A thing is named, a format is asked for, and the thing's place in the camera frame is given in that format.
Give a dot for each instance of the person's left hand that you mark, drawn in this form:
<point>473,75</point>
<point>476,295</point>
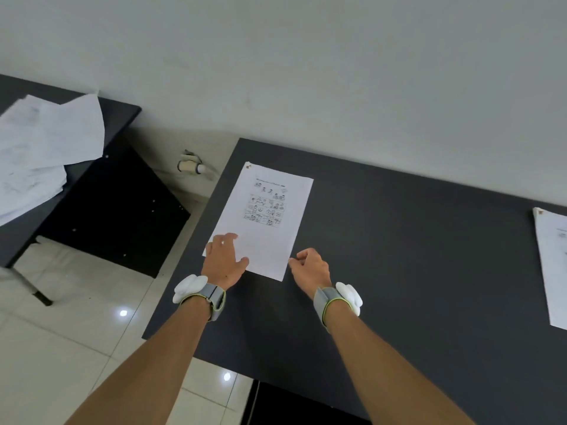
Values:
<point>221,261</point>

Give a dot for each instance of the person's right hand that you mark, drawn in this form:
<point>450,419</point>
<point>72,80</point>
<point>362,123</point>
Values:
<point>313,272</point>

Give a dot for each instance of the person's right thumb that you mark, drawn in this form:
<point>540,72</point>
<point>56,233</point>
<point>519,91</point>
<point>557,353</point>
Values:
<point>296,262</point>

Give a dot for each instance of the person's left thumb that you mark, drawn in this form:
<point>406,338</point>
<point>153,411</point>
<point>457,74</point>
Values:
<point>241,264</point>

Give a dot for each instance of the person's right forearm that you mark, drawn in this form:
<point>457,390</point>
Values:
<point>381,371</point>

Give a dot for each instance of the person's left forearm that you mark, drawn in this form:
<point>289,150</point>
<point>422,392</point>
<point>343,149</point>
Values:
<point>146,371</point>

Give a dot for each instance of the white printed paper sheet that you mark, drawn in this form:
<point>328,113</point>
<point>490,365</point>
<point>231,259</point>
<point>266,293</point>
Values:
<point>265,243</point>

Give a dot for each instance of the white pipe fitting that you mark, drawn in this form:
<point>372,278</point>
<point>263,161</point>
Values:
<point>190,166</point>

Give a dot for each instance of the black side desk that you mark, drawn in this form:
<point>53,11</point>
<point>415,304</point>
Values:
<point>115,207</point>

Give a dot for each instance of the pile of white papers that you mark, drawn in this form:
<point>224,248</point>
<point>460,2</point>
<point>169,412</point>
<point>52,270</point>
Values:
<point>40,146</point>

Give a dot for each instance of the white stapled paper sheets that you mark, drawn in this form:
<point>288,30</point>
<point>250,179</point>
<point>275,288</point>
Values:
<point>556,269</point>

